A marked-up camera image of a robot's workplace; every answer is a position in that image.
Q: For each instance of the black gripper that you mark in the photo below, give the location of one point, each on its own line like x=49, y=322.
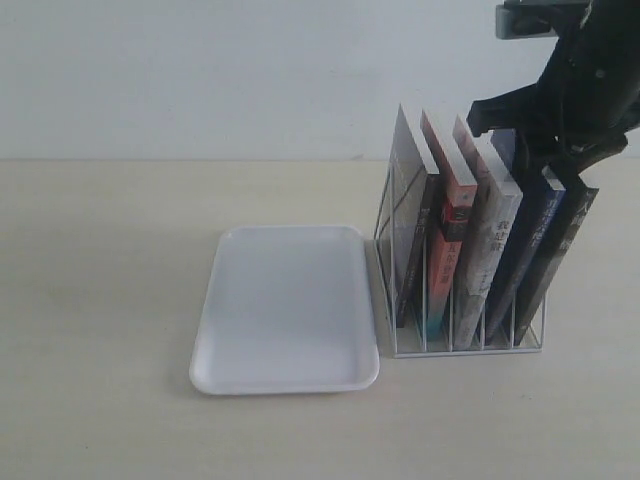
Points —
x=547, y=131

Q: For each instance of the dark blue moon book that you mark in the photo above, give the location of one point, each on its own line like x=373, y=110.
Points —
x=542, y=194

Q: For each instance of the dark grey cover book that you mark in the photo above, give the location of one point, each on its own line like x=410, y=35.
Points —
x=408, y=198

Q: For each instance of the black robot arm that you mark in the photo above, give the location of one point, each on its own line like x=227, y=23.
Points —
x=586, y=100

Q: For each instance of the grey white spine book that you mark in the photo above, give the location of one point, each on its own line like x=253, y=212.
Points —
x=497, y=200

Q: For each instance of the black spine book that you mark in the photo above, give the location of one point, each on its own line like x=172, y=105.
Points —
x=555, y=243

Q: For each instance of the red teal spine book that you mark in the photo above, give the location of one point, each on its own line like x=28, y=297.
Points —
x=455, y=199

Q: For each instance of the white plastic tray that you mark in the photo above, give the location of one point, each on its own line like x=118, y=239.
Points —
x=288, y=310

